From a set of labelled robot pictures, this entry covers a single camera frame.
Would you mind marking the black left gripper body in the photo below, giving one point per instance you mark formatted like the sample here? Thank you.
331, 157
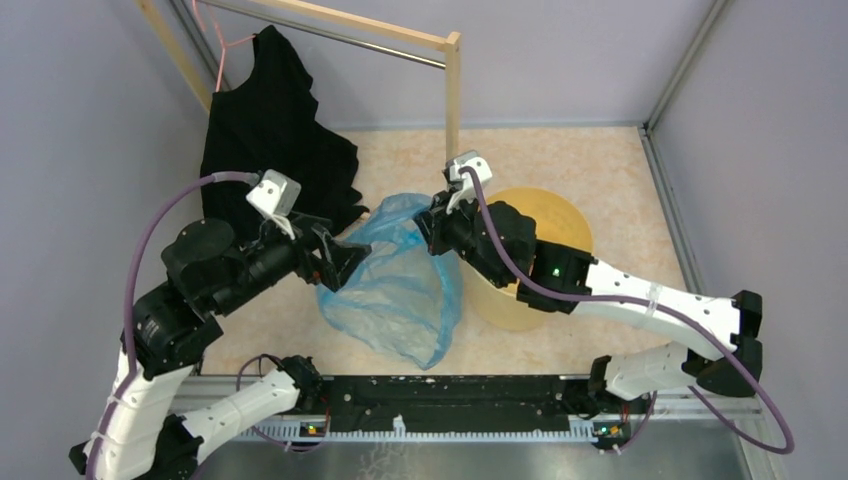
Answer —
280, 253

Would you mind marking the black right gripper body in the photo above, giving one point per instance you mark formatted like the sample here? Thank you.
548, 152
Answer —
453, 229

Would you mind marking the blue plastic trash bag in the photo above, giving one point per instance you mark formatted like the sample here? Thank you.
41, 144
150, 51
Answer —
400, 301

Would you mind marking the wooden clothes rack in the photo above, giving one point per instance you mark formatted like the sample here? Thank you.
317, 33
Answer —
448, 46

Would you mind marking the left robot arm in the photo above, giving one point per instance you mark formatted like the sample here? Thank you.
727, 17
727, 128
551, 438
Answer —
208, 276

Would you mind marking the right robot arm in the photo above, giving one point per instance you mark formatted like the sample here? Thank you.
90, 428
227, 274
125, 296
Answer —
713, 341

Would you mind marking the black hanging shirt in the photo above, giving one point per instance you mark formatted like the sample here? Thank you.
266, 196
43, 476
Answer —
269, 122

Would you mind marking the pink clothes hanger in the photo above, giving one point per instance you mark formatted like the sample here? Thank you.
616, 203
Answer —
205, 15

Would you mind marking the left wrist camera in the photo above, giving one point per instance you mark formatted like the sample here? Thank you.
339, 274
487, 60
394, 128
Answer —
274, 197

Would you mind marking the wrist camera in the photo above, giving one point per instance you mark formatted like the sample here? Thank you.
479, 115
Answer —
274, 197
462, 173

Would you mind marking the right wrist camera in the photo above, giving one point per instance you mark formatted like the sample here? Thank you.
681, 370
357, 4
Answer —
462, 173

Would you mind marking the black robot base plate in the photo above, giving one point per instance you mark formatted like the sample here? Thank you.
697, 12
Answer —
460, 404

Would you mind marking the white slotted cable duct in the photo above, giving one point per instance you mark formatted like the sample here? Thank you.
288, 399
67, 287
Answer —
292, 431

